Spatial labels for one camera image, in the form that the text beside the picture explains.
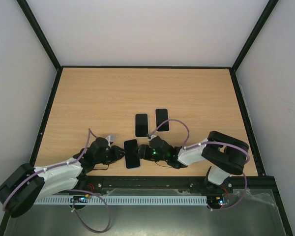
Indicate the white slotted cable duct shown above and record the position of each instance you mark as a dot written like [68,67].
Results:
[125,200]

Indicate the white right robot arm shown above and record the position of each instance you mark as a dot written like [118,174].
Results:
[227,155]

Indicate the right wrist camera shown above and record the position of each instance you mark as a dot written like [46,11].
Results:
[150,136]

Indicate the black front frame rail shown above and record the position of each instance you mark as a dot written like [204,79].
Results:
[195,185]

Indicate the blue-edged black phone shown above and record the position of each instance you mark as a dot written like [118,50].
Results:
[161,115]

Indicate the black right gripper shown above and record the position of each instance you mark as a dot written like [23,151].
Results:
[142,151]

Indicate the beige phone case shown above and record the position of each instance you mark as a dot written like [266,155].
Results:
[148,125]

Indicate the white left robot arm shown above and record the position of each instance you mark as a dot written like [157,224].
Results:
[28,184]

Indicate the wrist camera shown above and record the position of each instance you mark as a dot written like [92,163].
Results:
[150,136]
[111,139]

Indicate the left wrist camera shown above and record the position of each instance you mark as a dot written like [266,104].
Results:
[111,139]

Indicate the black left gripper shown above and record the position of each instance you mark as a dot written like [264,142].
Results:
[116,155]

